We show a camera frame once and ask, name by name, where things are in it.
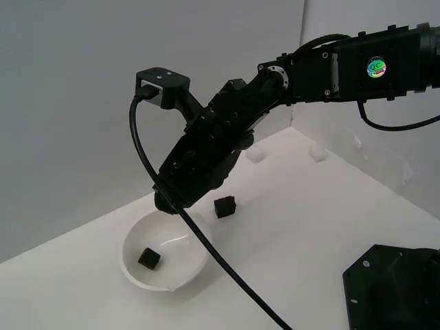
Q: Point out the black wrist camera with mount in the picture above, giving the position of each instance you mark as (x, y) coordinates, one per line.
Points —
(168, 86)

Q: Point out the black foam cube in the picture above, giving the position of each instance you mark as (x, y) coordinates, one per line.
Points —
(225, 207)
(149, 259)

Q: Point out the round holographic QC sticker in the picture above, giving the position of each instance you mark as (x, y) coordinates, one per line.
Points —
(377, 68)

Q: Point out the white foam cube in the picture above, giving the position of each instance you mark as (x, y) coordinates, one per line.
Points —
(257, 155)
(317, 153)

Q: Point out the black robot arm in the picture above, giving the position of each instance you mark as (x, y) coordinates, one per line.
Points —
(309, 82)

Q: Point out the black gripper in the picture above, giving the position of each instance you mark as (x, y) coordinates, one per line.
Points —
(199, 154)

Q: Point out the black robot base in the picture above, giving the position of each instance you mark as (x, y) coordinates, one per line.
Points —
(395, 295)

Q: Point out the white bowl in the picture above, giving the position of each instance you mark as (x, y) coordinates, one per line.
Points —
(178, 271)

